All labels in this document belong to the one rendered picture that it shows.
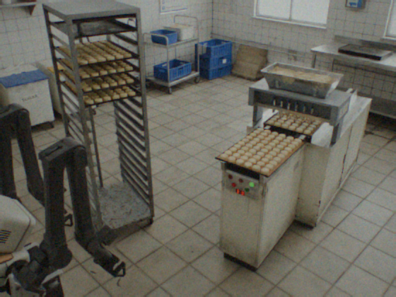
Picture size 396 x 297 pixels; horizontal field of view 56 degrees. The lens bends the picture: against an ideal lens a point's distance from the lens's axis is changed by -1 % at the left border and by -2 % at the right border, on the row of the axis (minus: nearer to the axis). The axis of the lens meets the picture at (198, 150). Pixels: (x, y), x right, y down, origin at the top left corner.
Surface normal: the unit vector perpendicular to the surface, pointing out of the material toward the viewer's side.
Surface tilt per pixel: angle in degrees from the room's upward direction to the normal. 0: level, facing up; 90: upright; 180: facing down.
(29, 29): 90
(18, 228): 90
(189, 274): 0
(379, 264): 0
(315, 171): 90
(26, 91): 91
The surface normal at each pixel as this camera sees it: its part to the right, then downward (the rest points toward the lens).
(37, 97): 0.69, 0.37
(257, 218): -0.58, 0.40
